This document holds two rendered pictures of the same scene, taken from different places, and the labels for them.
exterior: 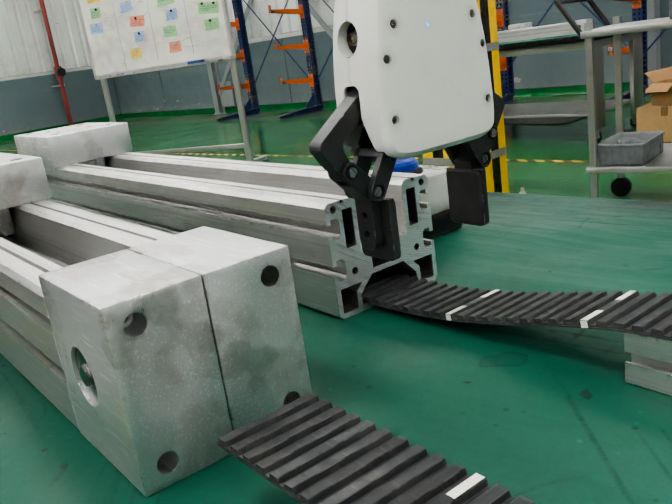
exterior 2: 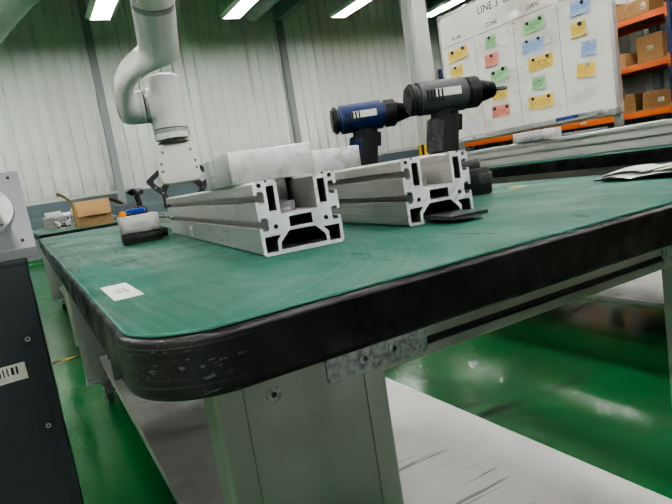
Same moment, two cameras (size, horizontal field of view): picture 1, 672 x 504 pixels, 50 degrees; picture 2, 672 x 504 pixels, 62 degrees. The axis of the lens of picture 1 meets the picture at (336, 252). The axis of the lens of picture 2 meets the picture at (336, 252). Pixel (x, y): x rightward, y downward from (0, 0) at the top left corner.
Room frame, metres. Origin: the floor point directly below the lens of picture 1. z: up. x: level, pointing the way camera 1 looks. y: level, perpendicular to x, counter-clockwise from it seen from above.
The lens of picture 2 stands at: (1.77, 0.62, 0.86)
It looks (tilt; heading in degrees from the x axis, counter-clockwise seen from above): 8 degrees down; 194
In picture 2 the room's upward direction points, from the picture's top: 9 degrees counter-clockwise
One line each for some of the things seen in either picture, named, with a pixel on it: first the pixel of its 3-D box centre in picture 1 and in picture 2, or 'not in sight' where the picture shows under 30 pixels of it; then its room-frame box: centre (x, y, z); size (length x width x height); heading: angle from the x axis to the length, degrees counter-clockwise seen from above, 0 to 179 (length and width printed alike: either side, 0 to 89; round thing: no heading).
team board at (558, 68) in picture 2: not in sight; (527, 126); (-2.53, 1.09, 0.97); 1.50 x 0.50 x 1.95; 42
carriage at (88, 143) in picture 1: (74, 152); (257, 177); (1.03, 0.35, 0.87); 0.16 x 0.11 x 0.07; 36
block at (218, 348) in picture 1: (198, 336); not in sight; (0.36, 0.08, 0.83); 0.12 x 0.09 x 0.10; 126
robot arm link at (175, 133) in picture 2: not in sight; (173, 135); (0.46, -0.06, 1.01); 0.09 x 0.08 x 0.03; 126
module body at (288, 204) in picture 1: (155, 200); (224, 212); (0.83, 0.20, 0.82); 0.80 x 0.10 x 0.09; 36
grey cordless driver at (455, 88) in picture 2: not in sight; (463, 137); (0.67, 0.63, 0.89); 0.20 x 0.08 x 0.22; 115
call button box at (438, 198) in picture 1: (395, 205); (143, 226); (0.67, -0.06, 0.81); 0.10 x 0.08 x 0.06; 126
